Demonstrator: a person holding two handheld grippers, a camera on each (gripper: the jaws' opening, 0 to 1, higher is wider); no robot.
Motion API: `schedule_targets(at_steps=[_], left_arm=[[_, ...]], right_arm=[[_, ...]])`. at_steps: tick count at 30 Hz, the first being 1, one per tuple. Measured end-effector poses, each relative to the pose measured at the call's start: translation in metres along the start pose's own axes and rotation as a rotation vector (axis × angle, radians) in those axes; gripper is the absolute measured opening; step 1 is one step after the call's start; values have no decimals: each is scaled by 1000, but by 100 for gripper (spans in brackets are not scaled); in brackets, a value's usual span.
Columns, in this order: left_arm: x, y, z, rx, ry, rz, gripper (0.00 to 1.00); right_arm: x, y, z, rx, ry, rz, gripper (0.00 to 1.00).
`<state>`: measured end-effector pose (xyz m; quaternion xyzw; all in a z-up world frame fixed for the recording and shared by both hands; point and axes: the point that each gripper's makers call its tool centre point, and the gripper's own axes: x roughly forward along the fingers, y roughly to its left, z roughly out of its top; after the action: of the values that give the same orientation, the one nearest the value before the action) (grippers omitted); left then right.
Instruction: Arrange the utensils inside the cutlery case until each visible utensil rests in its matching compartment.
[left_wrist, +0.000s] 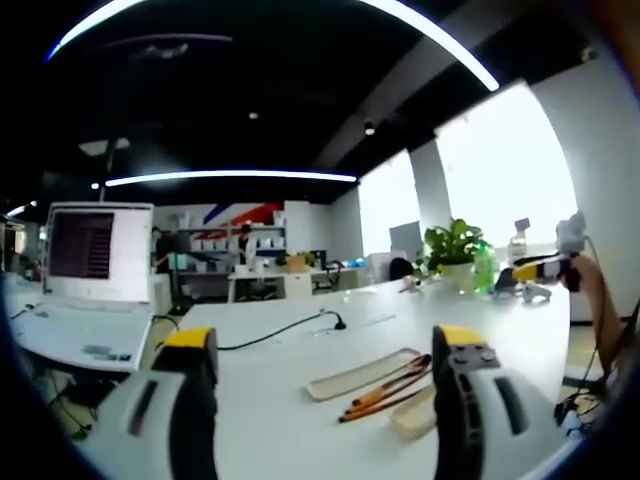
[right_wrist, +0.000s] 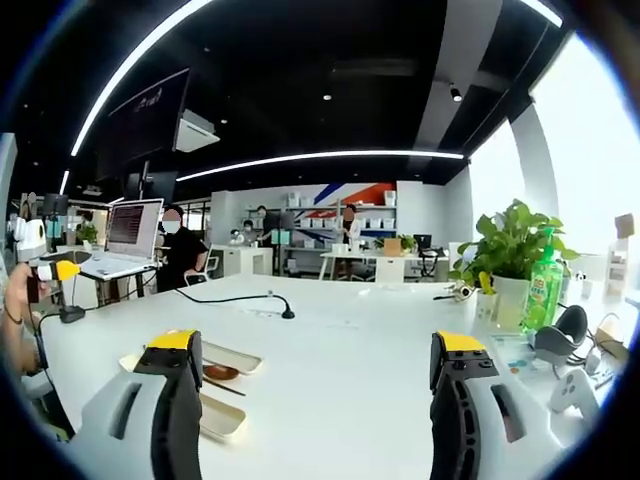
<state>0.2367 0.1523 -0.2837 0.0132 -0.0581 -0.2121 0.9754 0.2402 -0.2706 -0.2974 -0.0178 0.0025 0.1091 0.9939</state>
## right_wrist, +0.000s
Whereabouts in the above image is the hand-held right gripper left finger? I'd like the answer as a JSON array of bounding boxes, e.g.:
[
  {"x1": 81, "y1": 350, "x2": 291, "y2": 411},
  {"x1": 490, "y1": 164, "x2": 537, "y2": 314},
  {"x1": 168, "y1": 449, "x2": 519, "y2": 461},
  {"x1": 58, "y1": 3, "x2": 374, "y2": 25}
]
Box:
[{"x1": 63, "y1": 328, "x2": 204, "y2": 480}]

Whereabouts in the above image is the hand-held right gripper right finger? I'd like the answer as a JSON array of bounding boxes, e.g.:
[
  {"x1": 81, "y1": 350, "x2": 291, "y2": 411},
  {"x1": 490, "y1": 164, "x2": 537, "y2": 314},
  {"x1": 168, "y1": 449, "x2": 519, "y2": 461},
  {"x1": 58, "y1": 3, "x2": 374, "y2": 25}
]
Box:
[{"x1": 429, "y1": 329, "x2": 577, "y2": 480}]

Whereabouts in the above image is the beige cutlery case base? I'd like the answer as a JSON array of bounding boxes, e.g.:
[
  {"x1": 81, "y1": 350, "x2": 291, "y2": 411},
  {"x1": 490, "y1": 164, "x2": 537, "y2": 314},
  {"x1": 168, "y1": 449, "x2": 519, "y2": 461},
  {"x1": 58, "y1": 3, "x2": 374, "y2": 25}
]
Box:
[{"x1": 198, "y1": 392, "x2": 249, "y2": 444}]

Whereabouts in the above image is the brown wooden chopsticks utensil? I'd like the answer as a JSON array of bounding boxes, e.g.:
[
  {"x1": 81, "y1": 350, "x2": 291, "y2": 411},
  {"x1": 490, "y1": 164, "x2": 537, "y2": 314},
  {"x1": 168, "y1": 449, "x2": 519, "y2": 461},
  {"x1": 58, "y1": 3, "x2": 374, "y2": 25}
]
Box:
[{"x1": 201, "y1": 376, "x2": 247, "y2": 398}]

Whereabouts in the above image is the brown wooden spoon utensil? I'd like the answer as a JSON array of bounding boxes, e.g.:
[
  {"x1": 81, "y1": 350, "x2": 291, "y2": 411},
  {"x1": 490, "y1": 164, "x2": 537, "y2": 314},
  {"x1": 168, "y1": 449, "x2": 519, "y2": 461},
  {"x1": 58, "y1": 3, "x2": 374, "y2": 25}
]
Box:
[{"x1": 202, "y1": 364, "x2": 242, "y2": 382}]

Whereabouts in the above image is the beige cutlery case lid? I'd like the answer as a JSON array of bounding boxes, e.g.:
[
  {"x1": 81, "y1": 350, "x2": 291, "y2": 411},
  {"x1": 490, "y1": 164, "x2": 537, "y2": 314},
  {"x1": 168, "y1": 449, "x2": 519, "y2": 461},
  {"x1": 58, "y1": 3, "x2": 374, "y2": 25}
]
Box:
[{"x1": 118, "y1": 341, "x2": 265, "y2": 377}]

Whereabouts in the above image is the person's left hand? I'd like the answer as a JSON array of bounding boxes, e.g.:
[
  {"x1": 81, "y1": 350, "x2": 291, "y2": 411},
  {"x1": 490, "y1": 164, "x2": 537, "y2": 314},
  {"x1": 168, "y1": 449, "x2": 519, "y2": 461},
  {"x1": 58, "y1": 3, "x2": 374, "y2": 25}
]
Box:
[{"x1": 0, "y1": 260, "x2": 52, "y2": 326}]

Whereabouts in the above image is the black monitor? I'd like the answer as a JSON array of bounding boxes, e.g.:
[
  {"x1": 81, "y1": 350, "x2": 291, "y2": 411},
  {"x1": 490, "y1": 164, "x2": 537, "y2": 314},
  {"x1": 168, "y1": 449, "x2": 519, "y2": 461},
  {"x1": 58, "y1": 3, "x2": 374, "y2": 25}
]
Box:
[{"x1": 41, "y1": 192, "x2": 70, "y2": 217}]

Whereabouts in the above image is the white open laptop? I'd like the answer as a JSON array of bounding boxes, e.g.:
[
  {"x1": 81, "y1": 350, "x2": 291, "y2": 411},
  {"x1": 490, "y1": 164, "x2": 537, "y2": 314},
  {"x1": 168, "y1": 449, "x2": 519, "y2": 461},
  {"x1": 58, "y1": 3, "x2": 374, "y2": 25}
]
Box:
[{"x1": 78, "y1": 197, "x2": 166, "y2": 281}]

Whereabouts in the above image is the white game controller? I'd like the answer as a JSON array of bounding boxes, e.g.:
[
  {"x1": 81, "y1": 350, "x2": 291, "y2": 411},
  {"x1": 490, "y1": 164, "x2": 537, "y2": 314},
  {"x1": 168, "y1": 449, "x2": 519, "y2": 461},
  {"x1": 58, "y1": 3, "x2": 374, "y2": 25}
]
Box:
[{"x1": 548, "y1": 368, "x2": 600, "y2": 415}]

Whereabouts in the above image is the grey headset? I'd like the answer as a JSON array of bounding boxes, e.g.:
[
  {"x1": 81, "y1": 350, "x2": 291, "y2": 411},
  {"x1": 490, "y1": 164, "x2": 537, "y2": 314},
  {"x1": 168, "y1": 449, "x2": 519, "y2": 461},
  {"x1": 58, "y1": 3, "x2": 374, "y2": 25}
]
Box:
[{"x1": 532, "y1": 304, "x2": 590, "y2": 367}]

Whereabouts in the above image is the black gooseneck microphone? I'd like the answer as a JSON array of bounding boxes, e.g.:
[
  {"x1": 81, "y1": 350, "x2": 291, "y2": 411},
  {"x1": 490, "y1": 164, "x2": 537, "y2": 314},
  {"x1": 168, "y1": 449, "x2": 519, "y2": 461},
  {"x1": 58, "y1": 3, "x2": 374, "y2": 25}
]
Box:
[{"x1": 173, "y1": 286, "x2": 297, "y2": 321}]

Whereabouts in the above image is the green soap bottle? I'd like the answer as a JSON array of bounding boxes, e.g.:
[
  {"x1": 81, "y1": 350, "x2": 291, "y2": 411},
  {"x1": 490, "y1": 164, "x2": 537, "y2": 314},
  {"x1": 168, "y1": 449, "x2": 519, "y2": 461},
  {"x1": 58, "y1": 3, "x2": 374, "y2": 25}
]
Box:
[{"x1": 520, "y1": 226, "x2": 565, "y2": 335}]

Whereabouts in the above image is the white office desk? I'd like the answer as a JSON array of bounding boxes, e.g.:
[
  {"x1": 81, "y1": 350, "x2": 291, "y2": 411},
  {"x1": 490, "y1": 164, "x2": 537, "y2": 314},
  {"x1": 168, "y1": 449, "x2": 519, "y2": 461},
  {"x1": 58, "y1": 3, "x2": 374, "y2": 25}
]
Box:
[{"x1": 318, "y1": 248, "x2": 452, "y2": 284}]

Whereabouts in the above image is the green potted plant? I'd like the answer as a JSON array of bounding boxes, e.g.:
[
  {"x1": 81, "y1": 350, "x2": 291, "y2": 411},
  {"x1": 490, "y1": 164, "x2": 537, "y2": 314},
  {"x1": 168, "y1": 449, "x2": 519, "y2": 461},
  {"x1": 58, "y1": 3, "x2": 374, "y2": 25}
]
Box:
[{"x1": 446, "y1": 198, "x2": 582, "y2": 342}]

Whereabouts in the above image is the black hanging ceiling screen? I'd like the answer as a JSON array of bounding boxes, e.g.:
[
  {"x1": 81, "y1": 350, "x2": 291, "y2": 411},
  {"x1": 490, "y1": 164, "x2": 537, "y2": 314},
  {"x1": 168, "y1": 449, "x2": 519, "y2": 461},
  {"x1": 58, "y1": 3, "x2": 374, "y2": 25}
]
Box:
[{"x1": 106, "y1": 66, "x2": 192, "y2": 152}]

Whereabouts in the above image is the ceiling air conditioner unit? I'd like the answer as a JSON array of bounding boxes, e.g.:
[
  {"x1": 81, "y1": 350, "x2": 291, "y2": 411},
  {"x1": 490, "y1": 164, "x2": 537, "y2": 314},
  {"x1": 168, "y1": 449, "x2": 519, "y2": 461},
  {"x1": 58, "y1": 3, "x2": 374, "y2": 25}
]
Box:
[{"x1": 172, "y1": 108, "x2": 222, "y2": 154}]

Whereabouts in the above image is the white storage shelf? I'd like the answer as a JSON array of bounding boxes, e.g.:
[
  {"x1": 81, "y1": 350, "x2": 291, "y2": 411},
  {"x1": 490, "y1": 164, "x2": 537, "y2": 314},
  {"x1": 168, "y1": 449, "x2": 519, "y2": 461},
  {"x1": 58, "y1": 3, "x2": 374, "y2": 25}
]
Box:
[{"x1": 282, "y1": 187, "x2": 399, "y2": 251}]

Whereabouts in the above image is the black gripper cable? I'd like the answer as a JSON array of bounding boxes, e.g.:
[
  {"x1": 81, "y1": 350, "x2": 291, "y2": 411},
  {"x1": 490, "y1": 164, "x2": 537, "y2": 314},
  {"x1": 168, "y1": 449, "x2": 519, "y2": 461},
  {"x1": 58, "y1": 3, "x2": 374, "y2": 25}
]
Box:
[{"x1": 27, "y1": 308, "x2": 53, "y2": 372}]

